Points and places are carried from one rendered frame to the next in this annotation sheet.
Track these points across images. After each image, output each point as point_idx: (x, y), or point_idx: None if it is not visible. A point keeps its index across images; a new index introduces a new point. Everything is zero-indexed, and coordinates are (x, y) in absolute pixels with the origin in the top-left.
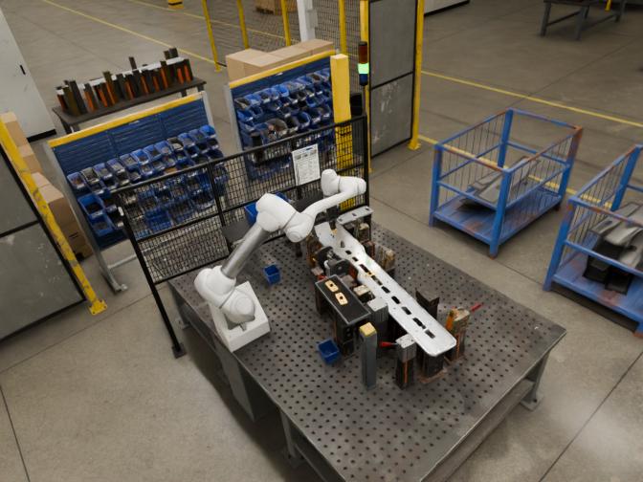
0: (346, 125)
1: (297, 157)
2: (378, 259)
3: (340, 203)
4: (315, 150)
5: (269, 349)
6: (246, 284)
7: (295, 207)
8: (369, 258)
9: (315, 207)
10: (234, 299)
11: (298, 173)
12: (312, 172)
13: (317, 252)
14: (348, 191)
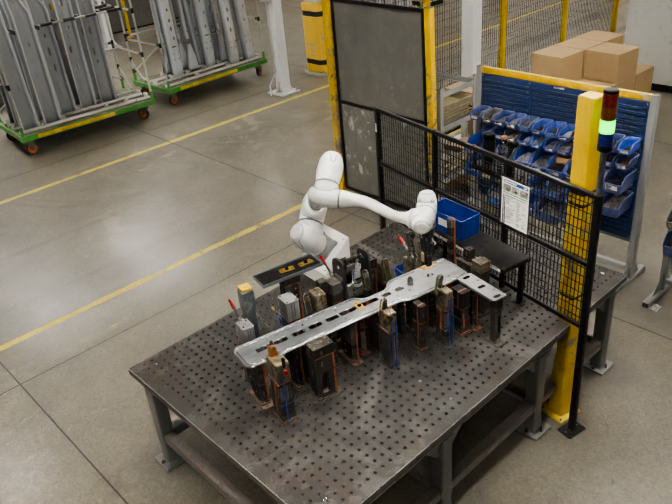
0: (572, 192)
1: (506, 186)
2: (454, 352)
3: (502, 271)
4: (526, 194)
5: (303, 292)
6: (344, 237)
7: (450, 227)
8: (388, 304)
9: (361, 198)
10: (298, 222)
11: (504, 207)
12: (519, 219)
13: (369, 254)
14: (399, 215)
